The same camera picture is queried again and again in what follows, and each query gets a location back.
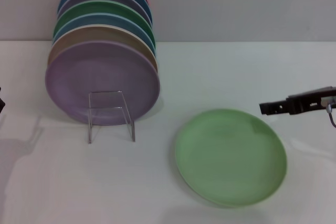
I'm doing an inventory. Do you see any clear acrylic plate rack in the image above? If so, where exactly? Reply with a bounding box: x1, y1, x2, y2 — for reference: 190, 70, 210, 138
88, 91, 136, 145

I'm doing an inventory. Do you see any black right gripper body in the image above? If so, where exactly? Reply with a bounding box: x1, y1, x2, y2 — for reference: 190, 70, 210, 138
286, 86, 336, 115

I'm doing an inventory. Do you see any lilac plate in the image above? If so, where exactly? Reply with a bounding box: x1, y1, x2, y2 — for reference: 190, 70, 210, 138
44, 40, 161, 126

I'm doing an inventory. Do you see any tan plate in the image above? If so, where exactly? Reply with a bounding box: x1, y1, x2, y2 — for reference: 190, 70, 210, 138
47, 24, 159, 73

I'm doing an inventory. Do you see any light green plate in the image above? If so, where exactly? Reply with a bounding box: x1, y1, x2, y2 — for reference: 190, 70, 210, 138
174, 108, 288, 203

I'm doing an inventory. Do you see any grey cable with connector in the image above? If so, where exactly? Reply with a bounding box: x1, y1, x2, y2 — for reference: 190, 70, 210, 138
322, 94, 336, 130

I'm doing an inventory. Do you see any dark green plate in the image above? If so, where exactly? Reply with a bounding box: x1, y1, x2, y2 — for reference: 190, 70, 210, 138
52, 0, 154, 41

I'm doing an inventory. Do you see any light blue plate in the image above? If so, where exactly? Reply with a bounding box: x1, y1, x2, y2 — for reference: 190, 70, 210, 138
51, 13, 156, 53

